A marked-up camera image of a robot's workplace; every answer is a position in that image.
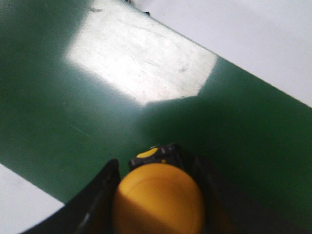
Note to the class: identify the green conveyor belt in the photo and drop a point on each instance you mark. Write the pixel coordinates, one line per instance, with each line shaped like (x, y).
(86, 81)

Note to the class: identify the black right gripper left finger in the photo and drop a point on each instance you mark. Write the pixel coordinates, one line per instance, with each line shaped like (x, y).
(90, 211)

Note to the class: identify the yellow mushroom push button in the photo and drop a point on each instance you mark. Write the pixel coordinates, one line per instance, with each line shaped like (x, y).
(158, 196)

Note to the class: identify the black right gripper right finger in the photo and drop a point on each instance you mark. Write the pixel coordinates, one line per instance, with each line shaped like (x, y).
(228, 209)

